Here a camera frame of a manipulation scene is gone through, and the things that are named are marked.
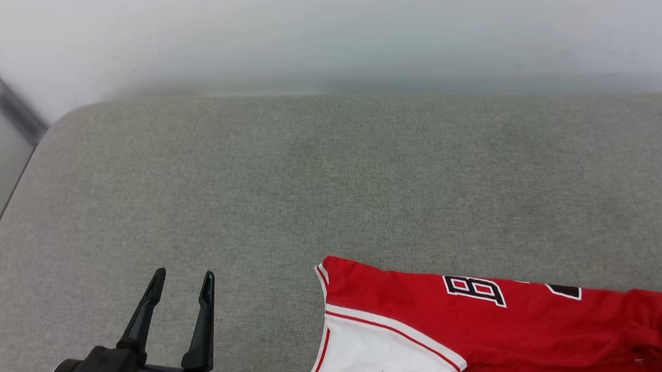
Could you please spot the red and white jersey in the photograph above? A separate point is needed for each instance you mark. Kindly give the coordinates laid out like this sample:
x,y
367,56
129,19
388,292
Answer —
x,y
546,328

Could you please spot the grey fabric sofa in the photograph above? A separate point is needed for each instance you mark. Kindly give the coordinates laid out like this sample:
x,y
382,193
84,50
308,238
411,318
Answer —
x,y
285,183

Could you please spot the grey metal wall rail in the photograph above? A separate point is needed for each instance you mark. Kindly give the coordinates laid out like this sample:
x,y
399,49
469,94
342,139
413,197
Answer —
x,y
10,102

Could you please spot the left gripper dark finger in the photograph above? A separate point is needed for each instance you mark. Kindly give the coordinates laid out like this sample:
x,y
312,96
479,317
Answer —
x,y
203,326
143,312

